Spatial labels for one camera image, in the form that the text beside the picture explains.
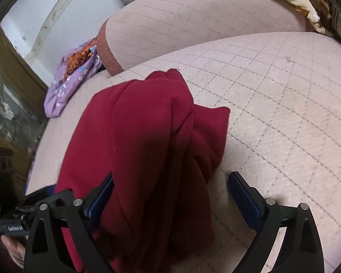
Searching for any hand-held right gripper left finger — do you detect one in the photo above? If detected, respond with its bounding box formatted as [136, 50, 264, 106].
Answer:
[24, 172, 115, 273]

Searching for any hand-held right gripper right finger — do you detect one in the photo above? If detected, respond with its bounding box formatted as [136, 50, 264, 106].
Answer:
[227, 172, 325, 273]

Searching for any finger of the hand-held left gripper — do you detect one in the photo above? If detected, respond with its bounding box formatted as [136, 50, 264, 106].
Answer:
[15, 186, 76, 215]

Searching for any red knit sweater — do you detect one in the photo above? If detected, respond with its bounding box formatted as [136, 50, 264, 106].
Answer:
[55, 69, 231, 273]

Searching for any person's left hand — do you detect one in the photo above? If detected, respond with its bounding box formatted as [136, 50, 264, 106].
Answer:
[1, 233, 27, 269]

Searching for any pink quilted bed cover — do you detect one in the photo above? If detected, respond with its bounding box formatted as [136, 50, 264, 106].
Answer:
[25, 31, 341, 273]

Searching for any purple floral cloth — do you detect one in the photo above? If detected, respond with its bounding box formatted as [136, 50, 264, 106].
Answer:
[44, 43, 103, 119]

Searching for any wooden glass door cabinet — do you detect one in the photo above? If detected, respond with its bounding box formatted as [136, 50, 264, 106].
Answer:
[0, 25, 50, 161]

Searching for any orange black patterned cloth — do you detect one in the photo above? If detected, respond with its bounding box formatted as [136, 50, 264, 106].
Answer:
[65, 38, 99, 74]

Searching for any pink bolster with brown end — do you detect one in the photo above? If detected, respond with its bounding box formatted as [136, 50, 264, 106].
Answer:
[98, 0, 308, 78]

